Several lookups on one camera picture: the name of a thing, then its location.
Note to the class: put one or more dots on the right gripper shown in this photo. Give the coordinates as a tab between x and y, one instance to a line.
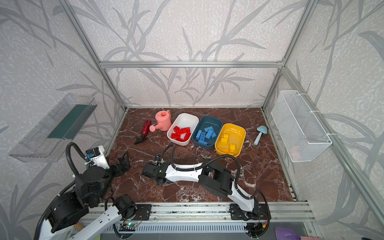
149	170

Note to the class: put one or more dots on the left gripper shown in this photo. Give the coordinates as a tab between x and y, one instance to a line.
119	165

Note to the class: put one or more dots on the yellow lego long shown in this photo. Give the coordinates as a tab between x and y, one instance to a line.
223	150

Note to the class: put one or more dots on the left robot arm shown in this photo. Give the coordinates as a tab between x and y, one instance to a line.
93	179

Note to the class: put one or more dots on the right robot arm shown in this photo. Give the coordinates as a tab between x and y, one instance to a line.
216	179

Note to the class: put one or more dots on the white rectangular bin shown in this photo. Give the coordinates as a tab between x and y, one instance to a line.
183	120

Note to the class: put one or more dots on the pink watering can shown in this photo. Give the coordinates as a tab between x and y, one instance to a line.
163	119

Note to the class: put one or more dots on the dark teal rectangular bin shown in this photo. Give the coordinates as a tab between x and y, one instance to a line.
206	132

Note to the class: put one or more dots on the yellow rectangular bin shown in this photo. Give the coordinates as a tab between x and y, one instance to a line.
237	136

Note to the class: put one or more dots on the light blue toy shovel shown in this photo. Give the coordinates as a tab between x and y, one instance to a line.
262	131

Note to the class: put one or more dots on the purple object bottom right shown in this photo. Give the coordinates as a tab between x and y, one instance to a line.
286	234

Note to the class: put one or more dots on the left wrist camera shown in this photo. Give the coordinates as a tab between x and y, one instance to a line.
96	157

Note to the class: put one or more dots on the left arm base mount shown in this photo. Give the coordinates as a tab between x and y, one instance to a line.
141	212

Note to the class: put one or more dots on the red handled tool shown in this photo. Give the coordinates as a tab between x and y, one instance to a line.
144	132

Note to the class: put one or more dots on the clear plastic wall shelf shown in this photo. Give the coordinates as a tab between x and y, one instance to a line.
47	141

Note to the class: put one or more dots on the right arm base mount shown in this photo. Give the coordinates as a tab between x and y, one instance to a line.
262	213

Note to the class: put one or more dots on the white wire mesh basket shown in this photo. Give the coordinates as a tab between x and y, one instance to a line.
301	132

